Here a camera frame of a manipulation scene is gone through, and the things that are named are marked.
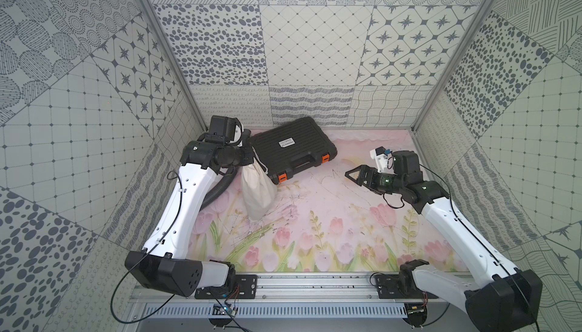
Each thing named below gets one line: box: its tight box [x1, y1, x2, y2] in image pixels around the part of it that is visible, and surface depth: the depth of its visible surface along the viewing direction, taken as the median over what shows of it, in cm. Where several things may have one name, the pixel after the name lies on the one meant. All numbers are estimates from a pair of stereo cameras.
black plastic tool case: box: [249, 115, 338, 185], surface depth 106 cm
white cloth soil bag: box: [240, 147, 279, 222], surface depth 78 cm
